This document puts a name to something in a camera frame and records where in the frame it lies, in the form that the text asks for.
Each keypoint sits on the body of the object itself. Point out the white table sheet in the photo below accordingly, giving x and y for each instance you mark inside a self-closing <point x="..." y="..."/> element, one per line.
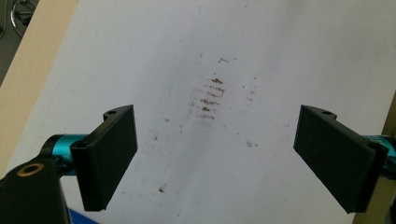
<point x="280" y="62"/>

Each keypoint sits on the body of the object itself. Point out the blue cloth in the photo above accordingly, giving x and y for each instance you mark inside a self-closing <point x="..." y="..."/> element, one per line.
<point x="81" y="218"/>

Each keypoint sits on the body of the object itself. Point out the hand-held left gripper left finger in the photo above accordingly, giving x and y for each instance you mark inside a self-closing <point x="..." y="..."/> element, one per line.
<point x="106" y="155"/>

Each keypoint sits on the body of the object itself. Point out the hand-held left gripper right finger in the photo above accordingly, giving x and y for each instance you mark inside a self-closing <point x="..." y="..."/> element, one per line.
<point x="336" y="155"/>

